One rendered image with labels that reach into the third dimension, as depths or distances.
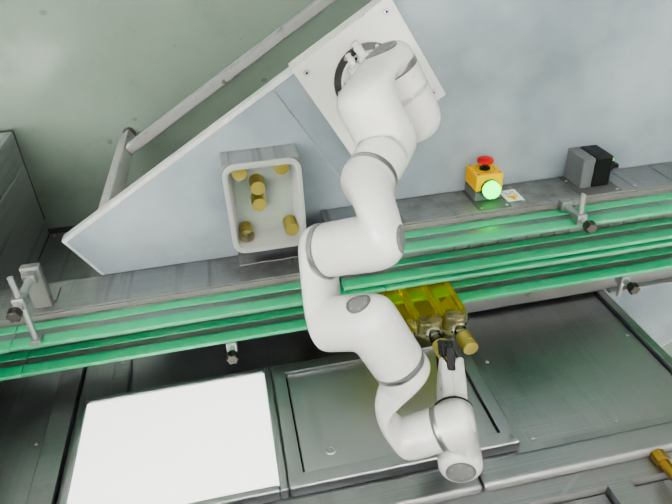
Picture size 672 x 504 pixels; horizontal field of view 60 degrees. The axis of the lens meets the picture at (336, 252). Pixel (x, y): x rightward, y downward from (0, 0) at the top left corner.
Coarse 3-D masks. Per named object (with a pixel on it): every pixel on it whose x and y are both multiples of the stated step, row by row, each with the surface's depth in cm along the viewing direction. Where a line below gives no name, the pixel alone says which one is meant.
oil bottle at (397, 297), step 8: (392, 296) 136; (400, 296) 135; (400, 304) 133; (408, 304) 133; (400, 312) 131; (408, 312) 130; (408, 320) 128; (416, 320) 129; (416, 328) 128; (416, 336) 129
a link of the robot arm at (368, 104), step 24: (384, 48) 95; (408, 48) 95; (360, 72) 92; (384, 72) 89; (360, 96) 87; (384, 96) 87; (360, 120) 88; (384, 120) 88; (408, 120) 92; (360, 144) 91; (384, 144) 89; (408, 144) 91
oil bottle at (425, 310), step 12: (408, 288) 138; (420, 288) 137; (408, 300) 135; (420, 300) 134; (432, 300) 133; (420, 312) 130; (432, 312) 130; (420, 324) 128; (432, 324) 128; (420, 336) 130
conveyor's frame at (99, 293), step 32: (448, 192) 150; (512, 192) 148; (544, 192) 148; (640, 192) 147; (416, 224) 138; (64, 288) 139; (96, 288) 138; (128, 288) 137; (160, 288) 137; (192, 288) 136; (224, 288) 137; (0, 320) 130; (32, 320) 131
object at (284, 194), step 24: (240, 168) 126; (264, 168) 135; (240, 192) 137; (264, 192) 138; (288, 192) 140; (240, 216) 140; (264, 216) 142; (240, 240) 139; (264, 240) 140; (288, 240) 140
